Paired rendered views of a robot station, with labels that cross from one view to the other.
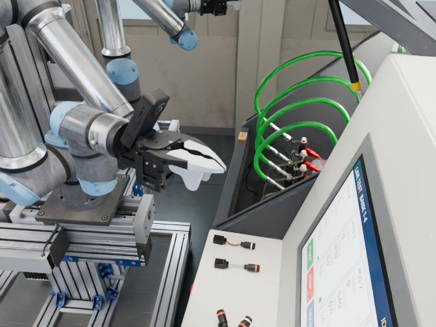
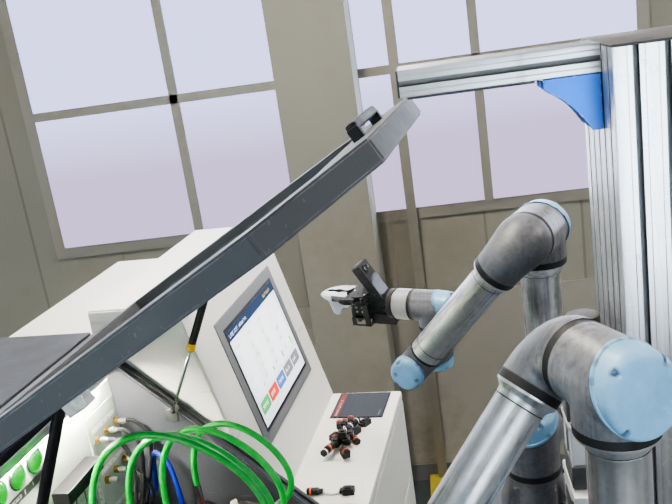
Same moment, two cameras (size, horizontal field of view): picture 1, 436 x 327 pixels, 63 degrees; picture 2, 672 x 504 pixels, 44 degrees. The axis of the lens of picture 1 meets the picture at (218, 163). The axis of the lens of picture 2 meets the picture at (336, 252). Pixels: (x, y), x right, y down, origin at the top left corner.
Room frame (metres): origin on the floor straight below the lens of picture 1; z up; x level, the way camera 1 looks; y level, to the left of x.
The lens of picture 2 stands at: (2.47, 0.13, 2.13)
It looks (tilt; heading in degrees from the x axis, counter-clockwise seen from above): 16 degrees down; 183
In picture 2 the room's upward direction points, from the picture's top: 8 degrees counter-clockwise
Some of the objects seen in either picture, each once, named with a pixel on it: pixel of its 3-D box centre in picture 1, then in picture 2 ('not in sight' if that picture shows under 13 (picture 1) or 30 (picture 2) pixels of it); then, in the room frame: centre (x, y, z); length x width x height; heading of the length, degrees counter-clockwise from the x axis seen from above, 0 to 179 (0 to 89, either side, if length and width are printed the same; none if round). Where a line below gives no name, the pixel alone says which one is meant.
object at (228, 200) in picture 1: (234, 183); not in sight; (1.09, -0.07, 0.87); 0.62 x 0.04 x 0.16; 169
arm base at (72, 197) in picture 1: (82, 181); (534, 483); (0.84, 0.42, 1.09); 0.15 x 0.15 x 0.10
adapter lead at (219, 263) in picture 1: (237, 265); (330, 490); (0.61, -0.05, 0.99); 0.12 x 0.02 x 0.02; 81
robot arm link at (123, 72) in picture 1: (123, 78); not in sight; (1.34, 0.38, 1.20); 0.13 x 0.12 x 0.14; 21
